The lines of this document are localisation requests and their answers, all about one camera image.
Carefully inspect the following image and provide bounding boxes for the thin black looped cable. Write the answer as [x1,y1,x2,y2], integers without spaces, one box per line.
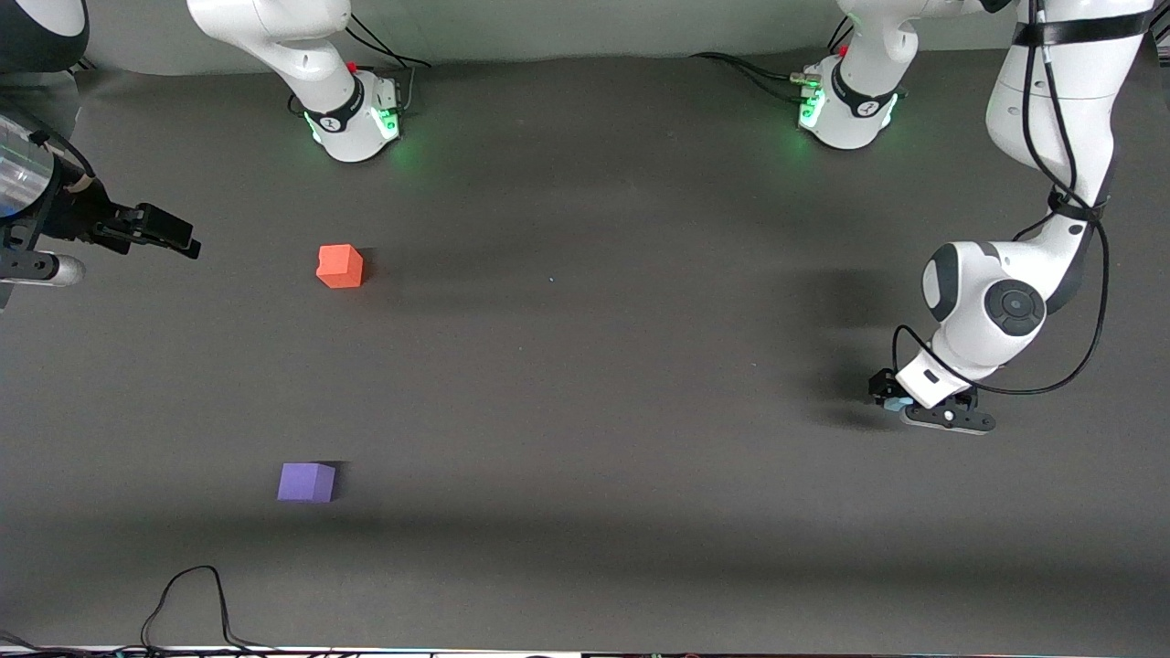
[0,565,348,658]

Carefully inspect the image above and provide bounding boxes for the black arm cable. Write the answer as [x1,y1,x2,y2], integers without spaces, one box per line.
[890,0,1113,398]
[0,110,95,184]

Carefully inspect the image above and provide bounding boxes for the purple foam block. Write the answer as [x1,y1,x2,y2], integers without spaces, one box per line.
[277,462,336,504]

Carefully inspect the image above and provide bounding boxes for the orange foam block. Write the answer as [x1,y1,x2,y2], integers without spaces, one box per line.
[315,244,365,290]

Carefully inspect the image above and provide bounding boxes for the dark grey table mat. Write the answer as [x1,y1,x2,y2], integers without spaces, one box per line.
[0,35,1170,655]

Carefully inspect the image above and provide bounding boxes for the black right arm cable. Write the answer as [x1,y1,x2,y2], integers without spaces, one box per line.
[0,110,95,184]

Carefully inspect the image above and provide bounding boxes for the black right base cables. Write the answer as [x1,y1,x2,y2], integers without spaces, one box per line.
[288,13,432,116]

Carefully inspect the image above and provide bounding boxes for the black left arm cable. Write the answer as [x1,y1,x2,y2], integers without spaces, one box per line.
[890,0,1113,398]

